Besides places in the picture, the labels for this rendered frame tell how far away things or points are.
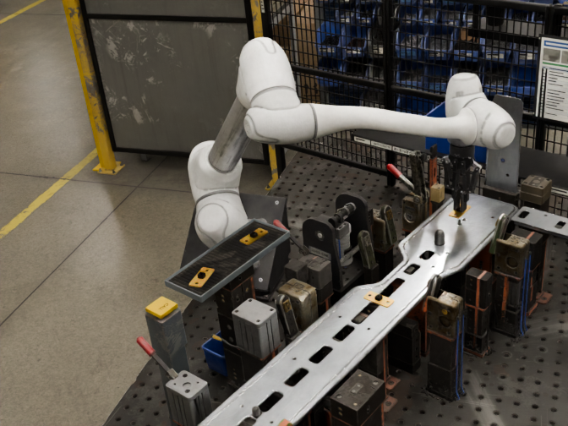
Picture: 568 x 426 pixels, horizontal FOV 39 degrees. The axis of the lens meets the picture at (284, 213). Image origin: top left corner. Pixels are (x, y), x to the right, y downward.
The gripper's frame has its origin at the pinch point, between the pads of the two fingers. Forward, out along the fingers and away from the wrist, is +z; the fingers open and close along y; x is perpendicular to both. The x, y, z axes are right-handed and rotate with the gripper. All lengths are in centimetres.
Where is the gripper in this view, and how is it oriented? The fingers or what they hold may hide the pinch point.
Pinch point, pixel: (460, 199)
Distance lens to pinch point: 255.4
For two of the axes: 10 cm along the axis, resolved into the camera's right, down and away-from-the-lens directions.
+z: 0.8, 8.6, 5.1
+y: 7.7, 2.7, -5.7
